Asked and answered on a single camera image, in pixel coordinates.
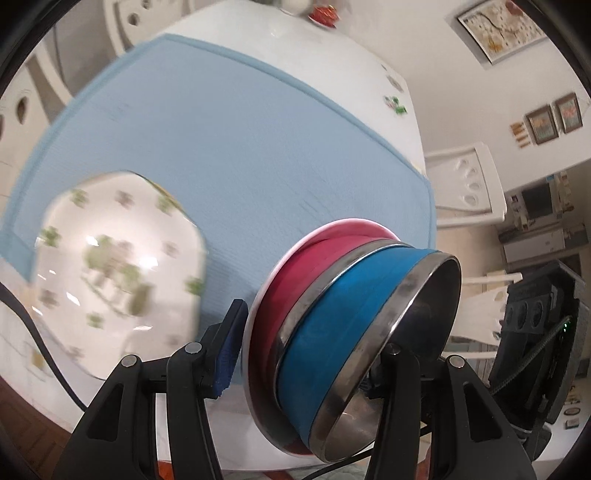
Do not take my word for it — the large framed tree picture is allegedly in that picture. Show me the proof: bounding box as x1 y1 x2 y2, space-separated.
456 0 549 64

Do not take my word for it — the small orange wall decoration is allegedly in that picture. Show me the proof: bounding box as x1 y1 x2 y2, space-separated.
510 122 532 149

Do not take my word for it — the red ornament on dish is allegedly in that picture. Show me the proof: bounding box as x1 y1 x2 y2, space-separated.
308 4 339 29

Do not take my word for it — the grey microwave oven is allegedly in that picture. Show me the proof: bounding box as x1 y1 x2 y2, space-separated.
521 181 556 221

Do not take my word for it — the blue steel bowl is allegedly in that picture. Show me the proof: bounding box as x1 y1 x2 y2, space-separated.
276 244 463 464

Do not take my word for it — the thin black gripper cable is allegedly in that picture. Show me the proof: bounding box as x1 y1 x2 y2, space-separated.
490 315 573 396

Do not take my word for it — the white octagonal floral plate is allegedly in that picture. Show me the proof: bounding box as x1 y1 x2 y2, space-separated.
28 170 209 380

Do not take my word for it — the light blue table mat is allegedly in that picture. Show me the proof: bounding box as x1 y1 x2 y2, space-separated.
0 34 437 385

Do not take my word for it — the pink polka dot bowl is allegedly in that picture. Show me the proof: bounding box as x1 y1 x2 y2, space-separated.
243 217 403 459

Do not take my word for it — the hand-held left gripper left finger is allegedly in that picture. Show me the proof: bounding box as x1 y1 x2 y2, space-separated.
51 299 250 480

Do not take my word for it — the white dining chair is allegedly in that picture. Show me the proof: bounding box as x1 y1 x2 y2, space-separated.
0 58 77 167
424 142 507 228
103 0 186 52
450 271 523 361

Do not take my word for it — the thick black cable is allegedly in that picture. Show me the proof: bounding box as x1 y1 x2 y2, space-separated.
0 281 89 412

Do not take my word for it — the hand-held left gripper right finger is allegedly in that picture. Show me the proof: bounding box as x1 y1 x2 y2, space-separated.
365 344 539 480

